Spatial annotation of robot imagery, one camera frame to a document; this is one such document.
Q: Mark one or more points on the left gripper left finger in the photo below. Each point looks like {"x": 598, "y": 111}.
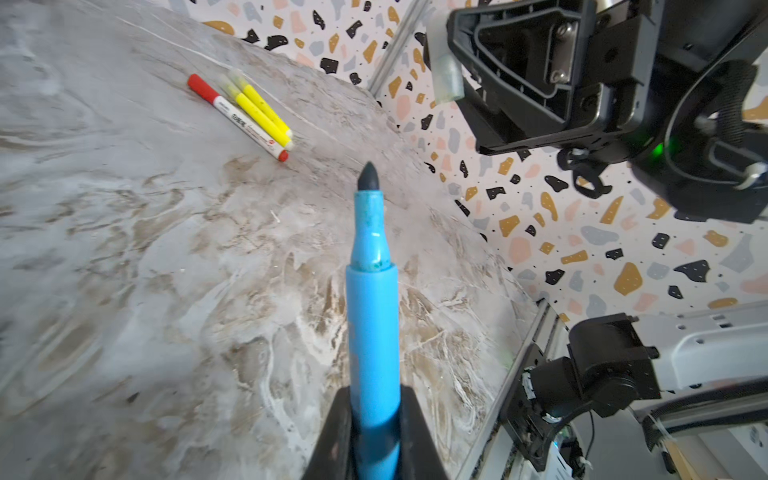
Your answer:
{"x": 332, "y": 457}

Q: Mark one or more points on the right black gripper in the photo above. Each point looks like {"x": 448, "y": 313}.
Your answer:
{"x": 571, "y": 74}

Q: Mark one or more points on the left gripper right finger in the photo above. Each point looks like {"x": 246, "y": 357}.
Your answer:
{"x": 419, "y": 458}

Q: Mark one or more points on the blue pen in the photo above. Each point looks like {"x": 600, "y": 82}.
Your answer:
{"x": 373, "y": 335}

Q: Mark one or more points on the yellow highlighter pen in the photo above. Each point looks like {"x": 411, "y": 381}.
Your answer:
{"x": 254, "y": 112}
{"x": 241, "y": 82}

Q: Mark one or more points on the red white pen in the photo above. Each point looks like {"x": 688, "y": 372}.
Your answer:
{"x": 247, "y": 126}

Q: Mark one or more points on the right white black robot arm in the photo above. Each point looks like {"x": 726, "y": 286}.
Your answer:
{"x": 634, "y": 172}

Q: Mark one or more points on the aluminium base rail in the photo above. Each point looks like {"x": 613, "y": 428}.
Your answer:
{"x": 495, "y": 454}

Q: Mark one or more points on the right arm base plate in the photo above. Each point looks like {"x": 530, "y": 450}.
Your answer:
{"x": 542, "y": 393}

